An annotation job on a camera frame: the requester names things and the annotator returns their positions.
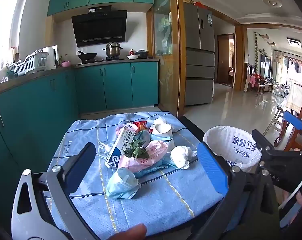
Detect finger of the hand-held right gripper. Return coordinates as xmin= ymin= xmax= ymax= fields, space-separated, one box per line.
xmin=283 ymin=110 xmax=302 ymax=132
xmin=251 ymin=129 xmax=277 ymax=154

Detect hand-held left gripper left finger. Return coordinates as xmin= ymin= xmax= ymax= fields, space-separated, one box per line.
xmin=11 ymin=142 xmax=101 ymax=240

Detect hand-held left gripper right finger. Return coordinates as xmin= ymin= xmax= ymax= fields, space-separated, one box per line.
xmin=186 ymin=142 xmax=280 ymax=240

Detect clear crushed plastic bottle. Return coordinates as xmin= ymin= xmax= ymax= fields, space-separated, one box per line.
xmin=97 ymin=140 xmax=116 ymax=160

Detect waste bin with white liner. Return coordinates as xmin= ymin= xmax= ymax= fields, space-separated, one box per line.
xmin=203 ymin=125 xmax=263 ymax=173

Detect white paper cup blue band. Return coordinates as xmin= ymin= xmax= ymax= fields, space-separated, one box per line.
xmin=149 ymin=122 xmax=176 ymax=153

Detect person's left hand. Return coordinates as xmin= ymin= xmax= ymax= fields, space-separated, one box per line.
xmin=108 ymin=224 xmax=147 ymax=240

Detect dining table with white cloth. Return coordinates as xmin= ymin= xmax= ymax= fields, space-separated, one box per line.
xmin=277 ymin=82 xmax=302 ymax=120

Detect white play fence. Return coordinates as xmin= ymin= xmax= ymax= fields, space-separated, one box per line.
xmin=272 ymin=81 xmax=290 ymax=98

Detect crumpled white tissue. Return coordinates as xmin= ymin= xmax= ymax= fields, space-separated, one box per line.
xmin=170 ymin=145 xmax=198 ymax=170

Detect white and blue medicine box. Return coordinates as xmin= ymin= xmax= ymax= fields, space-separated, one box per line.
xmin=104 ymin=127 xmax=139 ymax=169

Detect blue face mask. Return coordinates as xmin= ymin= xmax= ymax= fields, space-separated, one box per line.
xmin=106 ymin=167 xmax=142 ymax=200

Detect row of wooden chairs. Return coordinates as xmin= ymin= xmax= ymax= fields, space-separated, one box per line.
xmin=246 ymin=62 xmax=267 ymax=97

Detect blue checked tablecloth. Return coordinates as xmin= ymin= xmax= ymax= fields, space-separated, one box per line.
xmin=44 ymin=111 xmax=224 ymax=240

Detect small pink plastic bag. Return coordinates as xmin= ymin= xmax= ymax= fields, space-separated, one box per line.
xmin=116 ymin=123 xmax=137 ymax=137

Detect dark green foil wrapper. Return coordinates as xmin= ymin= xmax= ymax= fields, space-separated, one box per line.
xmin=123 ymin=139 xmax=150 ymax=159

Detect large pink plastic packet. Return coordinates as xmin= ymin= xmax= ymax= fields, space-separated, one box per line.
xmin=118 ymin=140 xmax=169 ymax=173

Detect ceiling air vent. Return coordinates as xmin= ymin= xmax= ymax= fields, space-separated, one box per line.
xmin=287 ymin=37 xmax=302 ymax=48

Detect green vine garland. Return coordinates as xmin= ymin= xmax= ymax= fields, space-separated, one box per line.
xmin=254 ymin=32 xmax=259 ymax=65

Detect teal lower kitchen cabinets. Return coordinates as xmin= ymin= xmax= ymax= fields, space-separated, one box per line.
xmin=0 ymin=61 xmax=159 ymax=185

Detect grey kitchen countertop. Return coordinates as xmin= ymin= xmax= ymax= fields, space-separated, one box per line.
xmin=0 ymin=58 xmax=160 ymax=98

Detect grey refrigerator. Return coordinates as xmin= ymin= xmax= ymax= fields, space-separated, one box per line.
xmin=183 ymin=3 xmax=216 ymax=106

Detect gas stove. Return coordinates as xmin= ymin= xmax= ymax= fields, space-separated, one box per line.
xmin=81 ymin=57 xmax=125 ymax=64

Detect black wok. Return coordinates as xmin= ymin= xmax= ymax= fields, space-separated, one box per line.
xmin=77 ymin=50 xmax=98 ymax=61

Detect white dish rack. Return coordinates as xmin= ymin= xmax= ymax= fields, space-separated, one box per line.
xmin=9 ymin=50 xmax=50 ymax=77

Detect white countertop appliance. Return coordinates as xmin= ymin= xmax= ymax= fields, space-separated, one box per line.
xmin=42 ymin=45 xmax=59 ymax=69

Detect steel stockpot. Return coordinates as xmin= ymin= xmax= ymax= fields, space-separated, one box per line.
xmin=102 ymin=42 xmax=124 ymax=58

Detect wooden framed glass door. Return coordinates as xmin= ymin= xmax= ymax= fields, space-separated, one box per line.
xmin=146 ymin=0 xmax=187 ymax=118

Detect black casserole pot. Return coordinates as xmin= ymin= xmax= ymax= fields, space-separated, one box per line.
xmin=134 ymin=49 xmax=149 ymax=59

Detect black range hood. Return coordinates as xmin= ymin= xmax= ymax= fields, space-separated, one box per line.
xmin=71 ymin=5 xmax=128 ymax=48

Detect kitchen window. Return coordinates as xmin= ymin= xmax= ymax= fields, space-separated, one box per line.
xmin=0 ymin=0 xmax=23 ymax=78

